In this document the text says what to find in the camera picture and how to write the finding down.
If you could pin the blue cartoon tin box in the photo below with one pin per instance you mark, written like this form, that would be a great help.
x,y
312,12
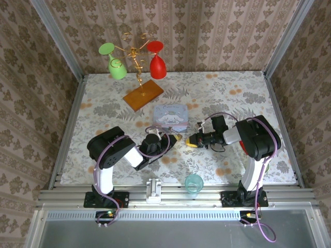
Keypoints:
x,y
170,116

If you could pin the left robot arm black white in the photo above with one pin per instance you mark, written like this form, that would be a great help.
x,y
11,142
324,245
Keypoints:
x,y
111,147

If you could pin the teal plastic cup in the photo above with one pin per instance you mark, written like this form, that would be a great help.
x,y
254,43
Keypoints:
x,y
194,184

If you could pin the floral tablecloth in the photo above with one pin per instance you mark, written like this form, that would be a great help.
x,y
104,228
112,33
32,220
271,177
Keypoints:
x,y
207,90

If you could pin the red wine glass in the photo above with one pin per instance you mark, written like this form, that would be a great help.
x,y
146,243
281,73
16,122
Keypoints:
x,y
157,68

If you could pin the green wine glass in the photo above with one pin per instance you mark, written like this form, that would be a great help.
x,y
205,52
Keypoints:
x,y
117,68

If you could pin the black controller board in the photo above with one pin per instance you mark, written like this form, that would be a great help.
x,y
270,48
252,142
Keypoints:
x,y
249,217
103,217

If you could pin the grey metal panel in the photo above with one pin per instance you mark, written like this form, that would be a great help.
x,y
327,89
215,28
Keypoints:
x,y
168,235

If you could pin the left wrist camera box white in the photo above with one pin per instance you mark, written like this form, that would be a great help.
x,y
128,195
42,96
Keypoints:
x,y
156,132

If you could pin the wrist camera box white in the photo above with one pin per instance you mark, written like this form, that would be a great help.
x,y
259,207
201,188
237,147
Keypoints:
x,y
156,132
202,126

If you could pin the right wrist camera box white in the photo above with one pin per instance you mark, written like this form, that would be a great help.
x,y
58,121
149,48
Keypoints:
x,y
202,126

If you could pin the white plastic mount bracket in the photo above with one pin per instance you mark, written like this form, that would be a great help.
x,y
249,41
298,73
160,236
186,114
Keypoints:
x,y
153,191

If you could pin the aluminium frame cross rail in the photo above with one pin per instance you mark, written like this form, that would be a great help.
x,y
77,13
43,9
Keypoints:
x,y
212,197

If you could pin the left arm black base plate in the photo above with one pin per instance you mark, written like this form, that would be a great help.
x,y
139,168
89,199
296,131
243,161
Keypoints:
x,y
121,200

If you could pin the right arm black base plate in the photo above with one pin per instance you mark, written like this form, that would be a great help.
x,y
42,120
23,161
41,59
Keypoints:
x,y
227,201

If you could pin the aluminium frame side rail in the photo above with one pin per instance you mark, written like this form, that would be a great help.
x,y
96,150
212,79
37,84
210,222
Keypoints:
x,y
76,103
274,103

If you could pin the aluminium frame post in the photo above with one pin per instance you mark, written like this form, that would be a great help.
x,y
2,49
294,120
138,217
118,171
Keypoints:
x,y
287,38
58,38

